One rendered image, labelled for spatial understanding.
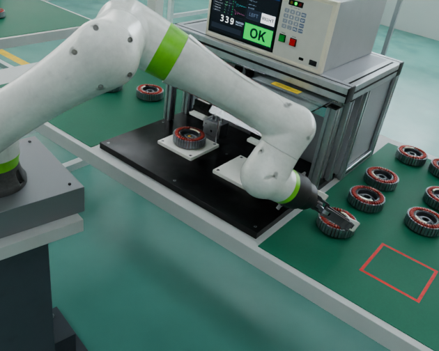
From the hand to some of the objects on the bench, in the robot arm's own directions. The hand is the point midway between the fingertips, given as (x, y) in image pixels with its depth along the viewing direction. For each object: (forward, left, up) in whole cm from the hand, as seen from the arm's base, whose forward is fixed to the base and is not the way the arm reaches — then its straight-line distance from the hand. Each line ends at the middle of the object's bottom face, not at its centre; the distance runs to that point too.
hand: (338, 212), depth 137 cm
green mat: (+28, -13, -6) cm, 31 cm away
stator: (+44, -8, -6) cm, 45 cm away
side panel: (+35, +23, -6) cm, 42 cm away
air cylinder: (-1, +58, -4) cm, 59 cm away
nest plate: (-9, +31, -4) cm, 33 cm away
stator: (0, 0, -5) cm, 6 cm away
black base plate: (-11, +43, -6) cm, 45 cm away
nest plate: (-15, +54, -4) cm, 57 cm away
